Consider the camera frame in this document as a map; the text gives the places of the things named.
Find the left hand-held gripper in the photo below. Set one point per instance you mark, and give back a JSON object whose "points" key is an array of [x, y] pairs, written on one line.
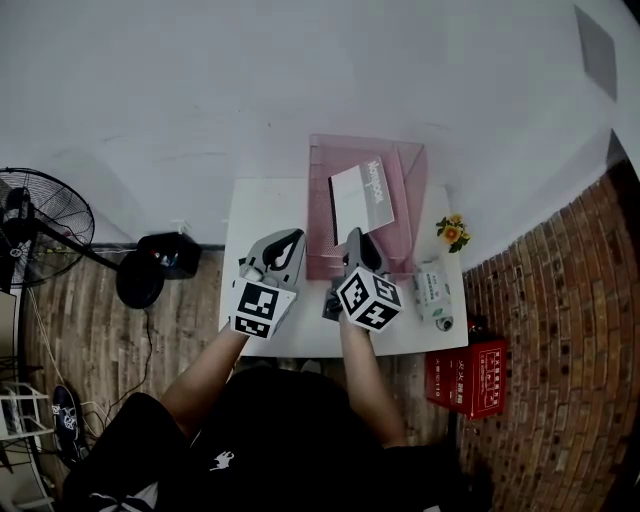
{"points": [[256, 305]]}

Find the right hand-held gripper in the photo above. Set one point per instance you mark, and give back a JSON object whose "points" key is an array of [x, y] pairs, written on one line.
{"points": [[367, 302]]}

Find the pink mesh desk organizer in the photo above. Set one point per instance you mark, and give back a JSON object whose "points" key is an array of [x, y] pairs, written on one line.
{"points": [[320, 225]]}

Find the white grey notebook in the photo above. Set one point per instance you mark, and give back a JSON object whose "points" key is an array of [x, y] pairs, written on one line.
{"points": [[362, 197]]}

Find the person's left forearm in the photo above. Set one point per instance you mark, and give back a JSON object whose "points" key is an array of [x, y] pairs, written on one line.
{"points": [[210, 375]]}

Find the person's right forearm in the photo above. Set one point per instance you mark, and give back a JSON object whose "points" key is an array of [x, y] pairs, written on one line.
{"points": [[370, 385]]}

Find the white green tissue pack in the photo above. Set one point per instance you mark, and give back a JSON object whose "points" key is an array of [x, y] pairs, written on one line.
{"points": [[432, 292]]}

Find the yellow flower decoration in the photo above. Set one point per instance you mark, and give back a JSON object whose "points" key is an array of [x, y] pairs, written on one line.
{"points": [[454, 234]]}

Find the small round white device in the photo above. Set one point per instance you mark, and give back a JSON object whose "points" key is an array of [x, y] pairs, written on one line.
{"points": [[444, 324]]}

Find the black box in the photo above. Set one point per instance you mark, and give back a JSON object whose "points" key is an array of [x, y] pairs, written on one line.
{"points": [[172, 255]]}

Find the black standing fan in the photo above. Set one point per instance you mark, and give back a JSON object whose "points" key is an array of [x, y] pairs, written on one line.
{"points": [[142, 280]]}

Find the red box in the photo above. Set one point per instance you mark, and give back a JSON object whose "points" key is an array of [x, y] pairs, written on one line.
{"points": [[467, 380]]}

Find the person's black shirt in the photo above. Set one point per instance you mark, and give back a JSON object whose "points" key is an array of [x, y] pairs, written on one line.
{"points": [[290, 450]]}

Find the dark patterned shoe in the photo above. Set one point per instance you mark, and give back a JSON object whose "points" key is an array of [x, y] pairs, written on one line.
{"points": [[66, 417]]}

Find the white metal rack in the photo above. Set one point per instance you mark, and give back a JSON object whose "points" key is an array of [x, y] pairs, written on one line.
{"points": [[22, 400]]}

